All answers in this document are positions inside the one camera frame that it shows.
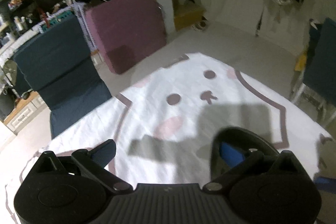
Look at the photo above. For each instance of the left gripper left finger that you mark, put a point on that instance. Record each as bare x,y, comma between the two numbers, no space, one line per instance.
92,165

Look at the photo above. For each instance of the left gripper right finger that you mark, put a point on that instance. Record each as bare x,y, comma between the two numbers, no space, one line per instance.
229,165

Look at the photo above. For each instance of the small round steel bowl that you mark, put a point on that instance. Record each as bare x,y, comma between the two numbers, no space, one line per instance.
244,139

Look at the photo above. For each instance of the cartoon bear tablecloth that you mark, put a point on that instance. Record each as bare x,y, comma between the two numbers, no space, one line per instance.
164,128

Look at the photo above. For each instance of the dark blue cushion chair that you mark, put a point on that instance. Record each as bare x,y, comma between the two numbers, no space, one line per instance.
57,64

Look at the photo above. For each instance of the teal chair at right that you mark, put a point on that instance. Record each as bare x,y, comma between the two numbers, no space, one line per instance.
318,73

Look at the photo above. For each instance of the maroon cushion chair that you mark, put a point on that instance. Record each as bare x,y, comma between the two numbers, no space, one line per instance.
126,31

